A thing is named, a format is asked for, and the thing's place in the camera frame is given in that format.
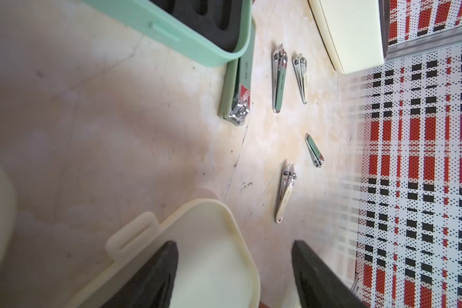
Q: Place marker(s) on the cream tissue box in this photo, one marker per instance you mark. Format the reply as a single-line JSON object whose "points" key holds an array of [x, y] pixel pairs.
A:
{"points": [[354, 32]]}

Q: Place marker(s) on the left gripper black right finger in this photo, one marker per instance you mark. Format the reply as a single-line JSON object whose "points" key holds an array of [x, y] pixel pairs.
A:
{"points": [[316, 283]]}

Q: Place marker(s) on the small cream nail clipper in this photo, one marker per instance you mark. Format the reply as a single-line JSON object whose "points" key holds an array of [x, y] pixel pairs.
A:
{"points": [[288, 179]]}

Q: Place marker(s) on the large green nail clipper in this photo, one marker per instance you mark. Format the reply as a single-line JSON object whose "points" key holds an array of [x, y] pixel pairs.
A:
{"points": [[236, 100]]}

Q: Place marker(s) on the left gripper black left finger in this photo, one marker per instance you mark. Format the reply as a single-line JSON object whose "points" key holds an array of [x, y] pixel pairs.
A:
{"points": [[153, 284]]}

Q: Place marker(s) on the green nail clipper case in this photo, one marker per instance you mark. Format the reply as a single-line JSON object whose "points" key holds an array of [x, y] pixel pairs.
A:
{"points": [[211, 33]]}

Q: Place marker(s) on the small green nail clipper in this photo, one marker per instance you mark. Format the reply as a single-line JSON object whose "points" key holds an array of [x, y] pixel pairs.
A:
{"points": [[279, 66]]}

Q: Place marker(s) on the small silver clipper far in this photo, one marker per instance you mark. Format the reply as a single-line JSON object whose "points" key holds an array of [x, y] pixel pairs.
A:
{"points": [[300, 67]]}

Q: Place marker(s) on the green clipper right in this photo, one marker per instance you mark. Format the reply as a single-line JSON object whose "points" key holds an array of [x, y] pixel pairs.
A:
{"points": [[314, 152]]}

